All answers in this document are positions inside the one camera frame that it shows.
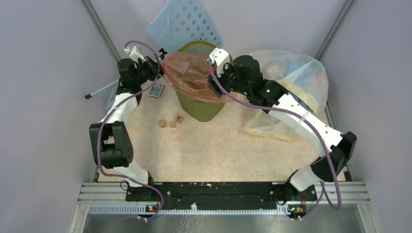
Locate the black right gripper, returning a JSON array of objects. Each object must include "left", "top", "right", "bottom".
[{"left": 206, "top": 62, "right": 250, "bottom": 98}]

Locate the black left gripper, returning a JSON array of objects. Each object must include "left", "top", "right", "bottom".
[{"left": 134, "top": 55, "right": 170, "bottom": 84}]

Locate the red plastic trash bag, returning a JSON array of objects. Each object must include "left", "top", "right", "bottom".
[{"left": 161, "top": 51, "right": 232, "bottom": 103}]

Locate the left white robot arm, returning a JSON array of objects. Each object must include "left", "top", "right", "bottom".
[{"left": 89, "top": 57, "right": 163, "bottom": 201}]

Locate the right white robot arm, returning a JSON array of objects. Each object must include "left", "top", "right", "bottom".
[{"left": 207, "top": 49, "right": 357, "bottom": 200}]

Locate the green ribbed trash bin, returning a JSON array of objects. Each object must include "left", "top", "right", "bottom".
[{"left": 175, "top": 40, "right": 225, "bottom": 122}]

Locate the light blue tripod stand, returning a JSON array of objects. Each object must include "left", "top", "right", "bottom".
[{"left": 85, "top": 56, "right": 164, "bottom": 110}]

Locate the blue playing card box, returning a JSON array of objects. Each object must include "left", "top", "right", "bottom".
[{"left": 148, "top": 83, "right": 165, "bottom": 99}]

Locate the large wooden cube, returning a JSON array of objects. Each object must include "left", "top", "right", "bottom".
[{"left": 158, "top": 119, "right": 167, "bottom": 128}]

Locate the wooden cube letter M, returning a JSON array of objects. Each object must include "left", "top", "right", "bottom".
[{"left": 175, "top": 115, "right": 184, "bottom": 124}]

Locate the blue perforated board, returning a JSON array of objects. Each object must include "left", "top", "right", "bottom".
[{"left": 145, "top": 0, "right": 223, "bottom": 52}]

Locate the large clear plastic bag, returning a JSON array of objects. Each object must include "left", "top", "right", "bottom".
[{"left": 244, "top": 50, "right": 329, "bottom": 141}]

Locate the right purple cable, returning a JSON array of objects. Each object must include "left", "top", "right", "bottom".
[{"left": 206, "top": 59, "right": 343, "bottom": 221}]

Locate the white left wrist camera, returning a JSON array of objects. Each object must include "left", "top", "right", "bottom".
[{"left": 124, "top": 46, "right": 146, "bottom": 63}]

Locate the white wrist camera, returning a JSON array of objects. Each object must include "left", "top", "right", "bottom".
[
  {"left": 209, "top": 47, "right": 231, "bottom": 77},
  {"left": 124, "top": 46, "right": 146, "bottom": 63}
]

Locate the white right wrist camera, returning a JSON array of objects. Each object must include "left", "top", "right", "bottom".
[{"left": 209, "top": 47, "right": 231, "bottom": 77}]

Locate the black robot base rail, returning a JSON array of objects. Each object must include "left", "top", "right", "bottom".
[{"left": 124, "top": 181, "right": 318, "bottom": 211}]

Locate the white slotted cable duct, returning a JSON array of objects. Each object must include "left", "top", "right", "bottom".
[{"left": 88, "top": 203, "right": 290, "bottom": 215}]

